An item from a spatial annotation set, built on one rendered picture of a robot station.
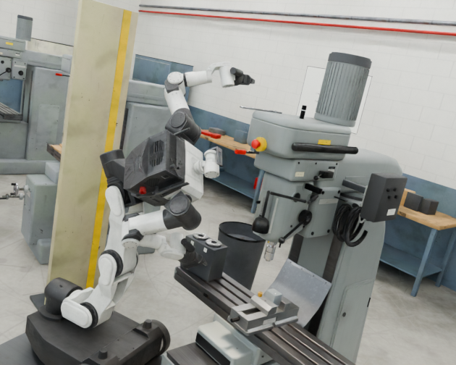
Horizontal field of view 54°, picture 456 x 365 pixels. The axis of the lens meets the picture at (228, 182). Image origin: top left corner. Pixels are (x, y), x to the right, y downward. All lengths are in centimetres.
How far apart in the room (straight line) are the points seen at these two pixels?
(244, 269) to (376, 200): 231
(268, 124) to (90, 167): 187
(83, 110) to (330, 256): 195
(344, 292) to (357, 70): 114
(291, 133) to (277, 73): 610
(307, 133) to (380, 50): 502
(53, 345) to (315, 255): 141
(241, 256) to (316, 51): 424
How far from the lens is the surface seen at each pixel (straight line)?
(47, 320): 270
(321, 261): 249
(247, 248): 410
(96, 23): 332
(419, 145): 640
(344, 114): 218
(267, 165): 202
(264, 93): 807
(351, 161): 228
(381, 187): 207
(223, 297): 238
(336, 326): 261
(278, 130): 186
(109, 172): 221
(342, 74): 217
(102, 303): 244
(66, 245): 363
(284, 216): 204
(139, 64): 1015
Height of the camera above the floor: 202
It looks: 13 degrees down
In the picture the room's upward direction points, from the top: 12 degrees clockwise
